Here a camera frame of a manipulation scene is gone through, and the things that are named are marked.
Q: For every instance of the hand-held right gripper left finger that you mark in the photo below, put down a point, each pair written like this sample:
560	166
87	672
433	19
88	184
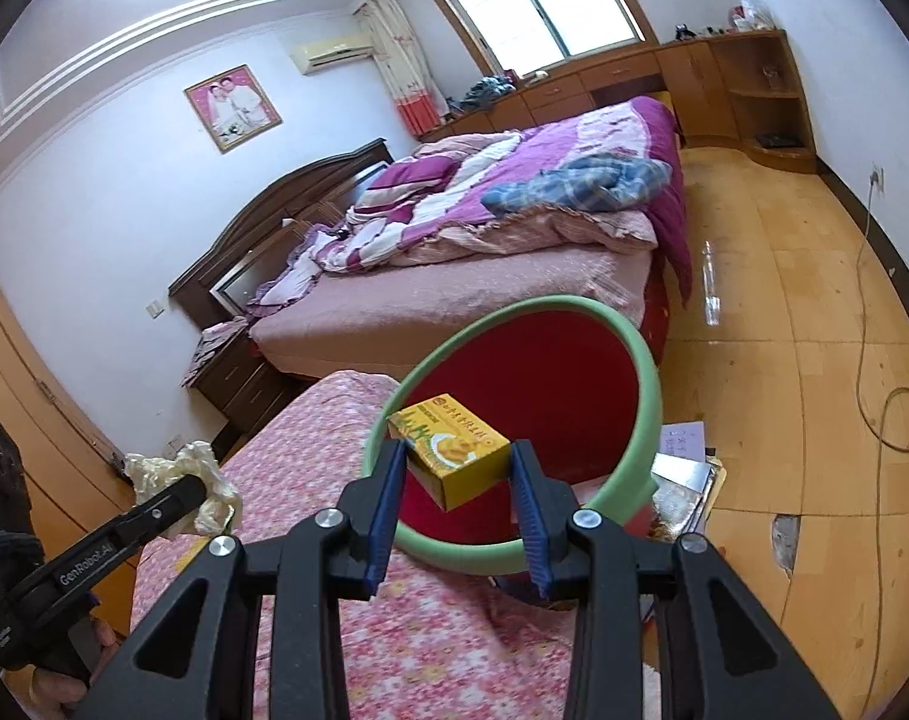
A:
387	517

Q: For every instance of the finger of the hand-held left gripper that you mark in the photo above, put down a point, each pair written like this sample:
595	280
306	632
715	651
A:
165	510

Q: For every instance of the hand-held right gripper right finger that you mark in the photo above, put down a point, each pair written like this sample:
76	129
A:
529	525

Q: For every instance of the white tissue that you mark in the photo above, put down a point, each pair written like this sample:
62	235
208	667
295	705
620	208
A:
222	510

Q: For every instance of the orange yellow small box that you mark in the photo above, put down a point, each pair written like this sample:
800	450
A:
454	442

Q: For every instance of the red bin with green rim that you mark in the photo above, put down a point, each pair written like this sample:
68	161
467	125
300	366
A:
537	367

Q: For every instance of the person's left hand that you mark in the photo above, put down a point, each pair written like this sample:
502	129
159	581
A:
60	694

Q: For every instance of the black power adapter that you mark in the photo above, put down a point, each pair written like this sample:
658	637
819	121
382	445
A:
116	459

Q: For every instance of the dark wooden nightstand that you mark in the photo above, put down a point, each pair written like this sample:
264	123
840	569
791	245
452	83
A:
237	382

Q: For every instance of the pink floral bedsheet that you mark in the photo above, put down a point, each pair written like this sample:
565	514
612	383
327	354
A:
454	660

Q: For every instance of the stack of papers and magazines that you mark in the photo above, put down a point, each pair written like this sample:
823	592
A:
683	480

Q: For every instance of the pink patterned cloth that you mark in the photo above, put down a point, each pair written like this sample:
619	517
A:
214	337

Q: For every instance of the wooden wardrobe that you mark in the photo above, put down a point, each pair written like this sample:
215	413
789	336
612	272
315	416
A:
19	360

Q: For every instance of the bed with pink cover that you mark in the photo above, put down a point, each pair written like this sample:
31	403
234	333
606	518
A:
424	292

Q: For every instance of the white purple ruffled pillow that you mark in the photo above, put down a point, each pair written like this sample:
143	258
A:
282	289

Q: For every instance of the dark wooden headboard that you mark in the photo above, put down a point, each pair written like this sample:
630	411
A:
274	202

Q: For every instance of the blue plaid cloth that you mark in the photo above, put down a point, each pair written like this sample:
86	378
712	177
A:
574	184

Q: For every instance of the blue crumpled clothes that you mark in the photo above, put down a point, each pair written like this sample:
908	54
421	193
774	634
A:
488	90

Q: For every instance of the floral curtain with red hem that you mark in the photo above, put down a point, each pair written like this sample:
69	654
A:
402	67

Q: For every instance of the black flat device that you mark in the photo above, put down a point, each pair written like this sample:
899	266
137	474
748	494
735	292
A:
773	140

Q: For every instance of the white air conditioner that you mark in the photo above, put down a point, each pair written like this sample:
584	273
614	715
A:
330	54

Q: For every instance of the long wooden cabinet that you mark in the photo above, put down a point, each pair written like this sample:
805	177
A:
724	67

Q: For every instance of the clear glass cup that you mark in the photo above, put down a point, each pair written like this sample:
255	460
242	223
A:
773	75

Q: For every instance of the small black object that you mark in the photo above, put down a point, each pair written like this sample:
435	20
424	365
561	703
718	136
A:
687	31

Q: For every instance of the wooden framed window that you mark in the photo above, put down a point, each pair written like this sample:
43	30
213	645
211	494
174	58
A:
537	0

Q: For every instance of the white wall outlet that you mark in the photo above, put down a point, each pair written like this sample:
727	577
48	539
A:
175	440
877	180

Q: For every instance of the framed wall photo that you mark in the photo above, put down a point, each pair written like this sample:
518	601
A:
233	109

